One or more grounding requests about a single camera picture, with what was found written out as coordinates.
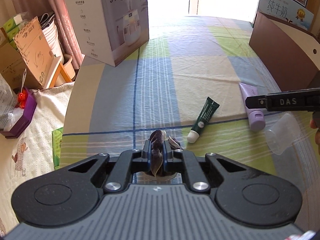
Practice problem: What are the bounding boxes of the person's hand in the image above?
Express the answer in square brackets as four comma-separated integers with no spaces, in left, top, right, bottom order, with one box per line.
[309,112,320,156]

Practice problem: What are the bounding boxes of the brown cardboard package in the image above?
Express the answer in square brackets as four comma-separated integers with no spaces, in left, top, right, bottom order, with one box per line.
[1,17,54,91]

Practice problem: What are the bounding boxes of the brown cardboard storage box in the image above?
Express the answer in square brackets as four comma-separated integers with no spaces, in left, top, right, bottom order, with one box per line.
[249,12,319,92]

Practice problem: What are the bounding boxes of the purple tray with clutter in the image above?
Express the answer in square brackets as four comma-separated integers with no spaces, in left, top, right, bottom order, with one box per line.
[1,88,37,139]

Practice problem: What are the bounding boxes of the plaid tablecloth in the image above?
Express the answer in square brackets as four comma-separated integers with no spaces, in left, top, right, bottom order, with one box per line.
[53,16,320,230]

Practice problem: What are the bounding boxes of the clear plastic lid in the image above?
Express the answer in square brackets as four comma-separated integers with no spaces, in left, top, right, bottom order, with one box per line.
[265,113,300,155]

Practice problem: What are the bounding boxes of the dark purple velvet scrunchie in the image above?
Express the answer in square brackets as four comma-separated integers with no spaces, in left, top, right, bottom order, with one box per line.
[145,129,182,181]

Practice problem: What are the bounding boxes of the dark green small tube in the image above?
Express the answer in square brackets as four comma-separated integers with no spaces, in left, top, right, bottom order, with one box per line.
[187,97,220,144]

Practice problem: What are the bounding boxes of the lavender cream tube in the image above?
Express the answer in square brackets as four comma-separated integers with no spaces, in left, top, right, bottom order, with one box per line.
[239,83,266,132]

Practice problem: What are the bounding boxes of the white humidifier box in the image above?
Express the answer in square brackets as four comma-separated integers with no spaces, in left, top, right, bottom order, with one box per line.
[65,0,149,67]

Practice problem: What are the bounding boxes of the pink curtain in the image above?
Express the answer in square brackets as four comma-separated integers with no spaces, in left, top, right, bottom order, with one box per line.
[12,0,84,69]

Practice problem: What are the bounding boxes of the blue milk carton box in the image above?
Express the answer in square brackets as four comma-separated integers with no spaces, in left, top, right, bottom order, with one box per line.
[257,0,313,30]

